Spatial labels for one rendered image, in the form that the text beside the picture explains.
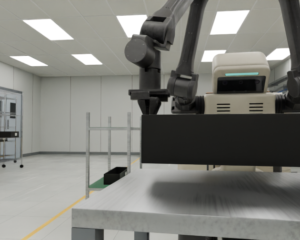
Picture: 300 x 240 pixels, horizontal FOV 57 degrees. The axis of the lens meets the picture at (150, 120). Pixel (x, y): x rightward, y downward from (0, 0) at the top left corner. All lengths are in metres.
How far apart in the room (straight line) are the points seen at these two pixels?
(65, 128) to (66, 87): 1.58
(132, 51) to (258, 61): 0.61
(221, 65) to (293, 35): 0.26
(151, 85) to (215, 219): 0.40
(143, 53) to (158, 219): 0.37
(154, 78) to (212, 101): 0.48
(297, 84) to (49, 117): 10.70
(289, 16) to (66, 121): 10.37
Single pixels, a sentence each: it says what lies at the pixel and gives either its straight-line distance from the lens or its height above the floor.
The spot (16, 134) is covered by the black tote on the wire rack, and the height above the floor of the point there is 0.82.
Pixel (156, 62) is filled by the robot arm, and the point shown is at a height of 1.09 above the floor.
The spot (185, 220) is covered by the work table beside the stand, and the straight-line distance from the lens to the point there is 0.43.
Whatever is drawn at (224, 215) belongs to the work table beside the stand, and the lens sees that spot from 0.43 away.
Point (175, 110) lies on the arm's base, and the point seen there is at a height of 1.00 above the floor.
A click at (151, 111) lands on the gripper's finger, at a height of 0.97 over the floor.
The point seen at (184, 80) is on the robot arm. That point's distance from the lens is 1.06.
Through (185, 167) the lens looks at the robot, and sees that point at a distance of 1.42.
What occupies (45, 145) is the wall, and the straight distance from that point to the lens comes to 11.47.
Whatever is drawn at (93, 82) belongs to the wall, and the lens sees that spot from 10.90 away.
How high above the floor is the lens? 0.92
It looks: 2 degrees up
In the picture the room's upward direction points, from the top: straight up
